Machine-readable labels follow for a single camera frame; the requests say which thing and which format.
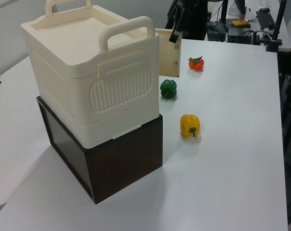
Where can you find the thin black pole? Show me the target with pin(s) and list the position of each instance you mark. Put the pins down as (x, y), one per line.
(224, 10)

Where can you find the black camera pole with clamp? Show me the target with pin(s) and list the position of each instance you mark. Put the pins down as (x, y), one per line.
(277, 29)

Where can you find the yellow bell pepper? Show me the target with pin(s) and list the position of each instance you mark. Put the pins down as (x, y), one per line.
(189, 124)

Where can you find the cream plastic cabinet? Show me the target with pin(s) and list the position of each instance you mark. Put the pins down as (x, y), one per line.
(75, 43)

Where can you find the black electronics box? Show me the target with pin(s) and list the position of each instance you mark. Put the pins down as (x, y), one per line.
(241, 34)

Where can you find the black keyboard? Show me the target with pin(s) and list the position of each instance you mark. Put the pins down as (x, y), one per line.
(265, 20)

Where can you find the black computer mouse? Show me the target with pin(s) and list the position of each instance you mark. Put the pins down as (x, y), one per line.
(264, 9)

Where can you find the white side table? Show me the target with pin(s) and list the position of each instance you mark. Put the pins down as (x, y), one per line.
(10, 120)

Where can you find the yellow sponge block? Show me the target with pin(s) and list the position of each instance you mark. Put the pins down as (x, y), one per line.
(240, 23)

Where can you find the green bell pepper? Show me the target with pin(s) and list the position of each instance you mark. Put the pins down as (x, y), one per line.
(168, 88)

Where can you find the dark brown wooden drawer box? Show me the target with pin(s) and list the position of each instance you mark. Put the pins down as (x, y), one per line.
(126, 154)

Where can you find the black equipment case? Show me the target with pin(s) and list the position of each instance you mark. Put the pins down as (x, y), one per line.
(216, 31)

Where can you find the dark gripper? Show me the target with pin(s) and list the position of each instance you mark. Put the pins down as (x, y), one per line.
(177, 14)

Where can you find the orange tangerine cluster with leaves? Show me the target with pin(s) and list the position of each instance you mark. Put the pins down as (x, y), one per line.
(198, 67)

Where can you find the white office desk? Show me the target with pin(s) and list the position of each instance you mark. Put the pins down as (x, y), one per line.
(253, 6)

